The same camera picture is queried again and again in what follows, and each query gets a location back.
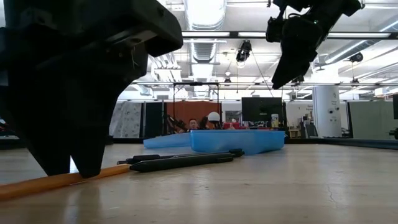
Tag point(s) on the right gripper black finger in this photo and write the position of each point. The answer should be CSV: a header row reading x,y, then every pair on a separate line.
x,y
298,46

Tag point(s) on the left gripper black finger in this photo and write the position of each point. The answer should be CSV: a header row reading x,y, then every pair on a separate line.
x,y
93,124
40,130

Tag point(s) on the yellow wooden pencil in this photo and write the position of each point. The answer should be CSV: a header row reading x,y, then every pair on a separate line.
x,y
31,186

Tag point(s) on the black pen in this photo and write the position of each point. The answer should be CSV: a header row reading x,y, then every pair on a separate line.
x,y
146,158
180,162

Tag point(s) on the blue plastic supply box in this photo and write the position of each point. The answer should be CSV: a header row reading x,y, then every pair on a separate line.
x,y
236,141

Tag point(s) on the black background robot arm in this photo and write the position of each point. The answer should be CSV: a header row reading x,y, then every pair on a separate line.
x,y
174,123

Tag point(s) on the grey patterned partition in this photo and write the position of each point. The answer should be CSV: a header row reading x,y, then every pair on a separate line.
x,y
124,119

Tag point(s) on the black partition panel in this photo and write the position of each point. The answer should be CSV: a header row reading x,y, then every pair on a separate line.
x,y
154,119

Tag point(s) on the white round column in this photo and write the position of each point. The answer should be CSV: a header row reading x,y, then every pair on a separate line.
x,y
326,109

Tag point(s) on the black monitor screen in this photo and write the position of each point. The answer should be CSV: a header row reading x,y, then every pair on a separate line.
x,y
261,109

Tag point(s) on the person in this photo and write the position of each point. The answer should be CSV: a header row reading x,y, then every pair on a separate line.
x,y
193,124

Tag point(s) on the grey-green partition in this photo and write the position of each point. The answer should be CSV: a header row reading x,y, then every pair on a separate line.
x,y
370,119

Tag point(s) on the white round helmet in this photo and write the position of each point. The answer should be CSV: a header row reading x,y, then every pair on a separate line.
x,y
214,116

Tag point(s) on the black overhead camera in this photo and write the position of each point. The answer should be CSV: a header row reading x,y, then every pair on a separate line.
x,y
244,49

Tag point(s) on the black dome camera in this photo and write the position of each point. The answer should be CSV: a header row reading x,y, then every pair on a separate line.
x,y
357,57

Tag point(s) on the silver ventilation duct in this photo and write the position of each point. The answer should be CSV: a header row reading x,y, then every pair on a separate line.
x,y
205,14

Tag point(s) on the orange partition wall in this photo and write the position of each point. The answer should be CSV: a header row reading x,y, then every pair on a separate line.
x,y
192,110

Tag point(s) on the thin black frame stand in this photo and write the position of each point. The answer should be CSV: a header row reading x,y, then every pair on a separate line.
x,y
196,83

